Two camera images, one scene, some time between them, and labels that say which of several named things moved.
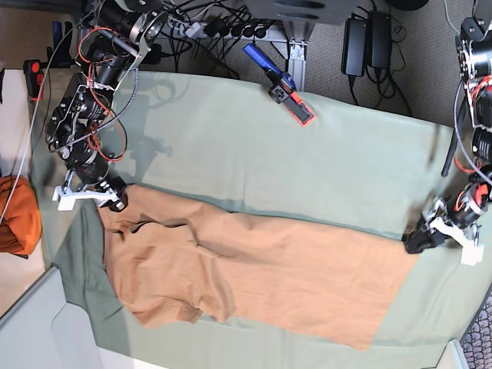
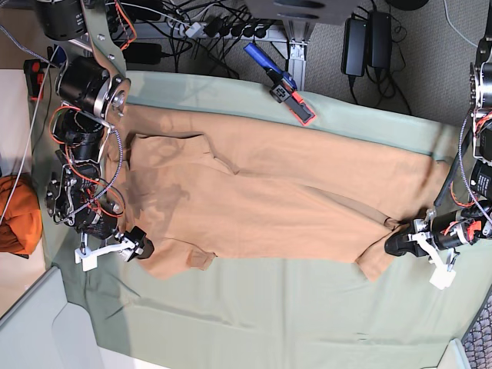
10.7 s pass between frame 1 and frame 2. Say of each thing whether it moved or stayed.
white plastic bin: stayed
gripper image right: moved
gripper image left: moved
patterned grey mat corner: stayed
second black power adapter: stayed
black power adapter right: stayed
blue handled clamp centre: stayed
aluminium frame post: stayed
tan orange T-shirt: moved
